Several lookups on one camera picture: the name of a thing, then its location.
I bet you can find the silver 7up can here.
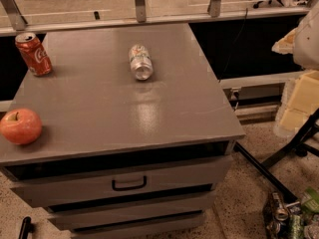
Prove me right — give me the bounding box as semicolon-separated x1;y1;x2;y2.
129;44;154;81

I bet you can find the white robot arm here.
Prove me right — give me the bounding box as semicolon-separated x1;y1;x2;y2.
293;3;319;70

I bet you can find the red coca-cola can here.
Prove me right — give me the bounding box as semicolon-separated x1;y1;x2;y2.
15;32;52;77

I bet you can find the grey drawer cabinet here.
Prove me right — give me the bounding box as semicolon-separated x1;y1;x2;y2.
0;24;243;239

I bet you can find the red apple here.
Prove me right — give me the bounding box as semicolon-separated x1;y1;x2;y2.
0;109;42;144

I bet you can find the black metal stand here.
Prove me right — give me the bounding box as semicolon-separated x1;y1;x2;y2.
234;109;319;202

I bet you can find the pile of cans and trash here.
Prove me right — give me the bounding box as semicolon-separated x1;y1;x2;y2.
262;187;319;239

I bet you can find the black drawer handle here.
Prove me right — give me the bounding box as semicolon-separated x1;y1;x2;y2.
112;175;148;192

